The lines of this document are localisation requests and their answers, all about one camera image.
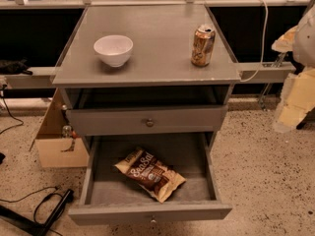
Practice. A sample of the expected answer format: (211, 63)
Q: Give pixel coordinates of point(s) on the brown sea salt chip bag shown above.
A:
(158, 179)

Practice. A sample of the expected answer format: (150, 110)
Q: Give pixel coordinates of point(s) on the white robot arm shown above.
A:
(298, 93)

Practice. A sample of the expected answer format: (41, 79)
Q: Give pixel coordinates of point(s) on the grey drawer cabinet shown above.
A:
(159, 72)

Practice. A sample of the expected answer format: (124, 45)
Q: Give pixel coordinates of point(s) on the closed grey upper drawer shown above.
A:
(151, 120)

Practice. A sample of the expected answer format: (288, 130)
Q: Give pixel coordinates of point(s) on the open grey middle drawer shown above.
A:
(110, 197)

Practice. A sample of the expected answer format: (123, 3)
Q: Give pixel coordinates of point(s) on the white ceramic bowl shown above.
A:
(114, 50)

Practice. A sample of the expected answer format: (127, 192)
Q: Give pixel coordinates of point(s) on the gold soda can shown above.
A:
(203, 45)

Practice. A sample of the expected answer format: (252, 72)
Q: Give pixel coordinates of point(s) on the small bottle in box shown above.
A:
(66, 131)

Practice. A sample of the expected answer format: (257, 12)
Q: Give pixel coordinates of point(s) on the cardboard box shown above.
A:
(53, 149)

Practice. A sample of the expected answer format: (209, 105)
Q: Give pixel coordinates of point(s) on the black cloth object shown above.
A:
(14, 67)

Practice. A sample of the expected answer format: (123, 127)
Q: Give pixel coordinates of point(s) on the grey metal frame rail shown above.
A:
(249, 73)

